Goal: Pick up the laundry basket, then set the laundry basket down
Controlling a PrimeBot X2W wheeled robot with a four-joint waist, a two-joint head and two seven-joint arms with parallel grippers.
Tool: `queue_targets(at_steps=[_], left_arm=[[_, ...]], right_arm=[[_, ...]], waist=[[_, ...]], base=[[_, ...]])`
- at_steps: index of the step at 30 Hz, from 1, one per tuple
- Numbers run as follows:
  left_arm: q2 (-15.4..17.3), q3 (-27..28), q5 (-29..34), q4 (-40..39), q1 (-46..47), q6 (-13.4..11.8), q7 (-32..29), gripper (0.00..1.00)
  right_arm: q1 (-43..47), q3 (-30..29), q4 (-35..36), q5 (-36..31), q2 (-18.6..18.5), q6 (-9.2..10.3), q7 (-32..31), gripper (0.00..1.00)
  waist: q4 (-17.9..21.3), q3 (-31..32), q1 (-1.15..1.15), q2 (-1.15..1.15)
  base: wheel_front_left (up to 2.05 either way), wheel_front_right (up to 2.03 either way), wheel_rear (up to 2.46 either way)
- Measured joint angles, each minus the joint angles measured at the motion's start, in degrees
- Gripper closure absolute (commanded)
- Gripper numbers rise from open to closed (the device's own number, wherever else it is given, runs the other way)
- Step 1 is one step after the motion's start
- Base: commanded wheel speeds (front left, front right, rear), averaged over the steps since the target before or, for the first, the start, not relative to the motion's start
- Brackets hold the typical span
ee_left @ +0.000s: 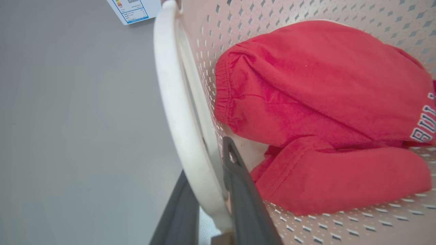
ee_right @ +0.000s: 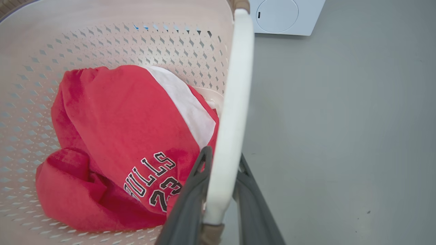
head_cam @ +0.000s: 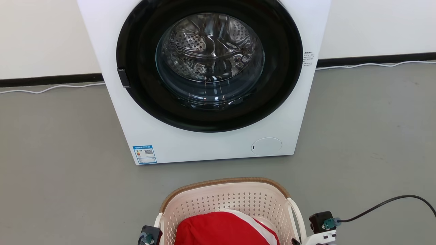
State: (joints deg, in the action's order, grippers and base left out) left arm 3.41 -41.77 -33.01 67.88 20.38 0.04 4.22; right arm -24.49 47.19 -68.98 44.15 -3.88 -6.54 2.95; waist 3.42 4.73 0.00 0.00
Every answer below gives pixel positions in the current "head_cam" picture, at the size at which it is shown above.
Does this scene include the beige perforated laundry basket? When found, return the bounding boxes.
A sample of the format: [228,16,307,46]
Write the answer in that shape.
[154,177,307,245]

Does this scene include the steel washer drum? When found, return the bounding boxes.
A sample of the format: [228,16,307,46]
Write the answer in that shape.
[156,13,265,104]

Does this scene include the black round washer door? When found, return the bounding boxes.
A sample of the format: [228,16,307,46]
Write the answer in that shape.
[116,0,303,133]

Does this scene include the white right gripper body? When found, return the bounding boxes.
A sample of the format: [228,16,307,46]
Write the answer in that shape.
[302,230,338,245]

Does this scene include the thin white floor cable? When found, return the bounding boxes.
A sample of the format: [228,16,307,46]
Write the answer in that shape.
[0,82,106,95]
[315,60,436,71]

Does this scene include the white front-load washing machine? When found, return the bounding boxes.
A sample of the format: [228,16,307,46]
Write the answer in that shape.
[77,0,332,165]

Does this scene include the red garment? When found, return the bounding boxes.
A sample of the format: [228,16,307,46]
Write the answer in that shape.
[174,211,280,245]

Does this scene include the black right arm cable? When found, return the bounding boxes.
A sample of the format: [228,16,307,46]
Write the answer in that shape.
[336,195,436,224]

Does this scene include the blue energy label sticker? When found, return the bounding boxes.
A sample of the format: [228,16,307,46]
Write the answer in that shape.
[133,145,157,165]

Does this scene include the round white filter cover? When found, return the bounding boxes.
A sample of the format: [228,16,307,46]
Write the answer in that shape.
[251,137,283,157]

